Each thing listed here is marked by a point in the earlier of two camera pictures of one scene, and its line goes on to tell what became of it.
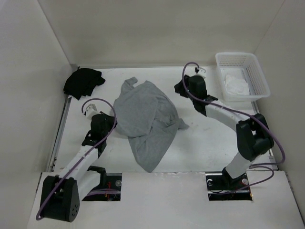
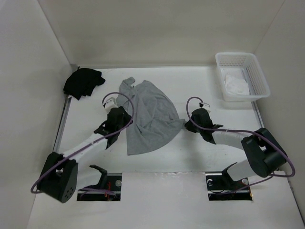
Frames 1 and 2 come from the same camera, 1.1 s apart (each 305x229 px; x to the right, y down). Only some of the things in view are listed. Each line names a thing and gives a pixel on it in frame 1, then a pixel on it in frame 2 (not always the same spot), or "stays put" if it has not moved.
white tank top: x=236 y=86 stays put
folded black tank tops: x=82 y=82 stays put
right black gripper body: x=182 y=90 to x=191 y=127
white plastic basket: x=243 y=66 stays put
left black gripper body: x=110 y=125 to x=125 y=121
